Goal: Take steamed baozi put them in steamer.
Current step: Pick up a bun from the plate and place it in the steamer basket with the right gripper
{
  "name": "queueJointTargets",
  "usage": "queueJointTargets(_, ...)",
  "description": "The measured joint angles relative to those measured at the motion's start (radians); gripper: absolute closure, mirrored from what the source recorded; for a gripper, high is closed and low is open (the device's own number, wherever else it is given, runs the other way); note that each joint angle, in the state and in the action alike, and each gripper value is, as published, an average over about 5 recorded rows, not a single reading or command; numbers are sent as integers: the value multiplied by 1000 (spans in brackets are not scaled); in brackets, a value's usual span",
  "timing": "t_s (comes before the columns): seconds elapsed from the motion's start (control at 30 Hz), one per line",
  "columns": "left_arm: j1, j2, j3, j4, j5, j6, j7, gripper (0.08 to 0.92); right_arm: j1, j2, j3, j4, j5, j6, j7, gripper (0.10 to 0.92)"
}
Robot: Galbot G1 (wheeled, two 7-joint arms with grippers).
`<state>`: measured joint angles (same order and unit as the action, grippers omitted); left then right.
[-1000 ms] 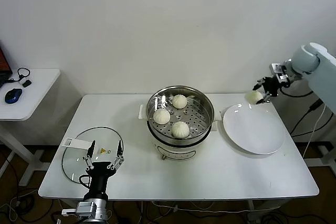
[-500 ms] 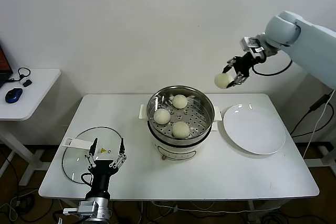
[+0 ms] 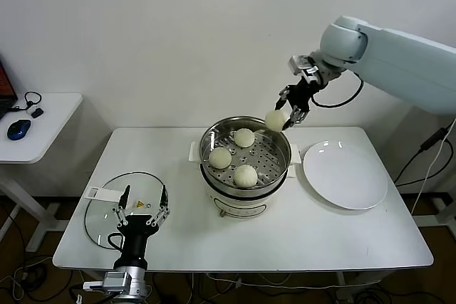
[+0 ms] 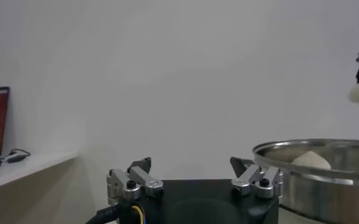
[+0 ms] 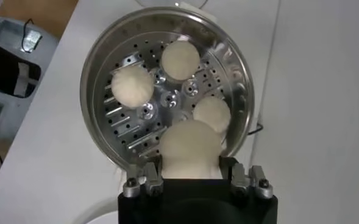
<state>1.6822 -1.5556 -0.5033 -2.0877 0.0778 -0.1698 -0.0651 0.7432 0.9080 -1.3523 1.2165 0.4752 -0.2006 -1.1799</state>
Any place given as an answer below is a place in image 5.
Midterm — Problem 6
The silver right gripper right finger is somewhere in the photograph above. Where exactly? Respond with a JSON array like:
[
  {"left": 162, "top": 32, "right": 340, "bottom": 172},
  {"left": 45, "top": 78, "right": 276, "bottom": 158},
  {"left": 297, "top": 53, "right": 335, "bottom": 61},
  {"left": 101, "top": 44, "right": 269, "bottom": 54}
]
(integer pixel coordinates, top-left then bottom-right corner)
[{"left": 227, "top": 163, "right": 274, "bottom": 200}]

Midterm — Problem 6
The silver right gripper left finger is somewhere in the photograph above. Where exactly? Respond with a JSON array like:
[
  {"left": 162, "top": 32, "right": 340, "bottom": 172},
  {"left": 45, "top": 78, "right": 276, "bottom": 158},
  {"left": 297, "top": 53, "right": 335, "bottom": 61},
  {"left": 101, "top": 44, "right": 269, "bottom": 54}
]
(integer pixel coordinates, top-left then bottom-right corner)
[{"left": 123, "top": 161, "right": 165, "bottom": 198}]

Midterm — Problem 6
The white steamed baozi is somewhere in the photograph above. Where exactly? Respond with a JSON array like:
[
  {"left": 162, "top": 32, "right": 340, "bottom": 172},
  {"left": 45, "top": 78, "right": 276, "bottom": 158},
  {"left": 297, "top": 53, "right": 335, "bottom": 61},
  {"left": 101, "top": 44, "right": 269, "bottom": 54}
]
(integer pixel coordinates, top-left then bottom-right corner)
[
  {"left": 110, "top": 65, "right": 155, "bottom": 110},
  {"left": 193, "top": 96, "right": 232, "bottom": 135},
  {"left": 158, "top": 119, "right": 224, "bottom": 180},
  {"left": 160, "top": 40, "right": 201, "bottom": 82}
]

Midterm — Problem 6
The perforated steel steamer basket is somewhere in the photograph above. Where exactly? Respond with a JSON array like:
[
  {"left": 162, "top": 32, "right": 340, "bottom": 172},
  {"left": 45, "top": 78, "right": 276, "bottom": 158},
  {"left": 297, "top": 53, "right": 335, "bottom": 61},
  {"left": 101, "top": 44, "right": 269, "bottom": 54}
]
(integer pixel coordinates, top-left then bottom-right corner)
[{"left": 79, "top": 6, "right": 255, "bottom": 171}]

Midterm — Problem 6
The black cooker power cord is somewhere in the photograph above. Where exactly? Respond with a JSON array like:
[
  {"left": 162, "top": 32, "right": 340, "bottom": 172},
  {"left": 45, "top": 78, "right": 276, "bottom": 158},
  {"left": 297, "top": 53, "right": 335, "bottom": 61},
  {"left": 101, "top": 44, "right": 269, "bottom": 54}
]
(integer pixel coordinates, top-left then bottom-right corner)
[{"left": 247, "top": 122, "right": 265, "bottom": 136}]

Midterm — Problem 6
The thin black wire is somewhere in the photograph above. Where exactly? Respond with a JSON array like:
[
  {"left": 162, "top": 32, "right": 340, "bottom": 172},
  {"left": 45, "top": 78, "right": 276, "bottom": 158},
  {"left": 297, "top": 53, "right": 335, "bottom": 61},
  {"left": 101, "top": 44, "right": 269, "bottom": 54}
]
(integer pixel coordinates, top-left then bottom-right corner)
[{"left": 21, "top": 18, "right": 43, "bottom": 54}]

